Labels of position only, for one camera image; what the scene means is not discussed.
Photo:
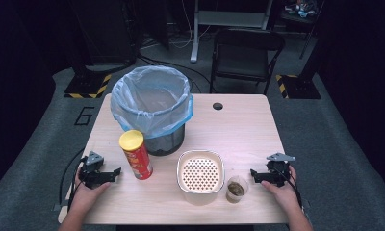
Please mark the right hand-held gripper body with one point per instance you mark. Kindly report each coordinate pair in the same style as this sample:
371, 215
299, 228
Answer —
278, 173

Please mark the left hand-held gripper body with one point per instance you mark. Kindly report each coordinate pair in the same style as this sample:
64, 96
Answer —
91, 174

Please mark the clear plastic cup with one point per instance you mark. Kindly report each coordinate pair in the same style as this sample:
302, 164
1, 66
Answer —
242, 187

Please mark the red chips can yellow lid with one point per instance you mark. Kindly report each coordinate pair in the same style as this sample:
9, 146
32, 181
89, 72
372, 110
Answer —
137, 159

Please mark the white strainer basket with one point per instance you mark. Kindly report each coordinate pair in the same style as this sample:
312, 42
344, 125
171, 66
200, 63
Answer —
200, 173

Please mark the black mesh trash bin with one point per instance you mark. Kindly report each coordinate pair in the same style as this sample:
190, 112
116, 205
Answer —
165, 146

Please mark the blue translucent trash bag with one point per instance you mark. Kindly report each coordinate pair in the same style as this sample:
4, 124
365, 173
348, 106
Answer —
139, 118

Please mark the person's left hand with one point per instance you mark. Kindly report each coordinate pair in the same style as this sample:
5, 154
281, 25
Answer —
84, 197

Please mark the person's right hand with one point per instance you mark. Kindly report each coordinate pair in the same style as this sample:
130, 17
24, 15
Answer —
287, 195

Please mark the grey tape strip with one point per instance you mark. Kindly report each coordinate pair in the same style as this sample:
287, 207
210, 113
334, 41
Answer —
59, 206

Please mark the hazard-striped stand base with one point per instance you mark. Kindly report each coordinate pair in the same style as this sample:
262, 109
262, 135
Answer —
299, 88
88, 87

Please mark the black folding chair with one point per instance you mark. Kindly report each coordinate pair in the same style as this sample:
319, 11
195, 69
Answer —
242, 64

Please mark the dark equipment cabinet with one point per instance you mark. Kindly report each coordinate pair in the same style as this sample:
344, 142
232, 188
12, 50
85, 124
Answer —
104, 32

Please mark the dark cart with clutter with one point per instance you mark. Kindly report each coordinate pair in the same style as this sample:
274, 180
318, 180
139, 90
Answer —
301, 11

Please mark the white desk frame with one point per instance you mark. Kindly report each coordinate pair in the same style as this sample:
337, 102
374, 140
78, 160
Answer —
227, 18

